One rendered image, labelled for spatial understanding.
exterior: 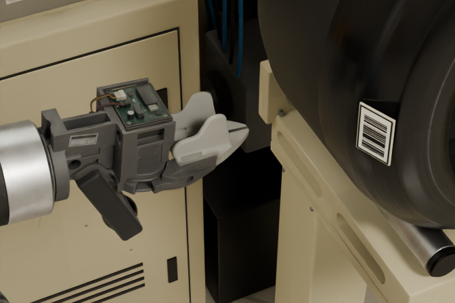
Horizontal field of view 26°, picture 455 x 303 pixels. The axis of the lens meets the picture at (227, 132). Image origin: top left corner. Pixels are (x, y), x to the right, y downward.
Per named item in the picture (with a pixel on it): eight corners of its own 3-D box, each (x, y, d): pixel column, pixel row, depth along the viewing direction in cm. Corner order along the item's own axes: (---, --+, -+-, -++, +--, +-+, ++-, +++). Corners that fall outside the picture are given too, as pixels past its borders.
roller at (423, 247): (323, 79, 139) (303, 103, 140) (304, 69, 135) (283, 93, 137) (469, 255, 116) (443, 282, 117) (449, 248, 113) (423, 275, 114)
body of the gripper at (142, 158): (184, 123, 90) (57, 151, 85) (177, 190, 96) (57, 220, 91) (153, 74, 95) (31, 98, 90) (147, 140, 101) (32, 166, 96)
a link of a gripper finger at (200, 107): (252, 93, 97) (166, 111, 94) (245, 138, 101) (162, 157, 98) (239, 75, 99) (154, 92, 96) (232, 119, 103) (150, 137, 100)
